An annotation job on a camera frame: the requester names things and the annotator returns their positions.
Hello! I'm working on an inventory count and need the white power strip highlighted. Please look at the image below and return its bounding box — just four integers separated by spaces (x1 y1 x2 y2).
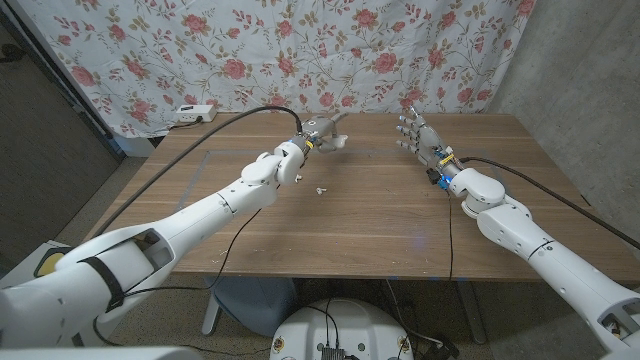
174 104 218 124

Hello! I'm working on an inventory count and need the black power adapter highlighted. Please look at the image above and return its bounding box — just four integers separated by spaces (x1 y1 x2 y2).
424 339 461 360

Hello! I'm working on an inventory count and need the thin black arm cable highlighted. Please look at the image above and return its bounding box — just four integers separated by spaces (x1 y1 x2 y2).
91 207 271 357
446 189 455 282

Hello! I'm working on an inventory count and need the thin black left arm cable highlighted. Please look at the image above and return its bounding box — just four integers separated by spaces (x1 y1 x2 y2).
91 207 271 357

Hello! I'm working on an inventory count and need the white yellow black floor mat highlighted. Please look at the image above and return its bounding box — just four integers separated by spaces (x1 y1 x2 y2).
0 239 76 289

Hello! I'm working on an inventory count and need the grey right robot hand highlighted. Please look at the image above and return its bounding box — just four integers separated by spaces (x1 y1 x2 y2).
395 104 456 174

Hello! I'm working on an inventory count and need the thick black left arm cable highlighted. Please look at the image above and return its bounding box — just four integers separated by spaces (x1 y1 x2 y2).
91 104 305 238

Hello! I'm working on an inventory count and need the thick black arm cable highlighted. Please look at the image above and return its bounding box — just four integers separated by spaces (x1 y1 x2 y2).
91 104 305 238
458 156 640 250

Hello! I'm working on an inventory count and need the white robot torso edge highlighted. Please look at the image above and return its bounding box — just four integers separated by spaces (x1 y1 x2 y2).
0 346 204 360

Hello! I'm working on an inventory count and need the black power strip cord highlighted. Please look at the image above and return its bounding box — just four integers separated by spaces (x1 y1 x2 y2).
167 115 205 130

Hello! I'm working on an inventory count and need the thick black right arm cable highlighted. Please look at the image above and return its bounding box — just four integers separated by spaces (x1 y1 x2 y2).
458 156 640 250

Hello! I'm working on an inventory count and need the white robot torso base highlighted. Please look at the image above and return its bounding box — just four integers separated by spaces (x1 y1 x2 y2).
269 298 415 360

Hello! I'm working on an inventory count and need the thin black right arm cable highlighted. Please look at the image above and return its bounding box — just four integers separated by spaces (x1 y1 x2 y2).
446 189 455 282

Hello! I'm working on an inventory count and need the grey table leg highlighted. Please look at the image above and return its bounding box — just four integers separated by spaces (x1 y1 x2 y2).
454 280 489 345

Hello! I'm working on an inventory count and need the white table leg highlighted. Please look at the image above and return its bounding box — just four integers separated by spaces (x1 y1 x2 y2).
201 292 221 335

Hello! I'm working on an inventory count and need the floral backdrop cloth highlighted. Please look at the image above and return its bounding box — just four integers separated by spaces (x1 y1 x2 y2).
17 0 537 139

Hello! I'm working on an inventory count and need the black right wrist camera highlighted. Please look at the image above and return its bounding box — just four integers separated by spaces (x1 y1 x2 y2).
425 167 449 191

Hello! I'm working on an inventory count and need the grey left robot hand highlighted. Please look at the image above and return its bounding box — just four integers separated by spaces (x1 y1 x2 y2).
299 112 350 154

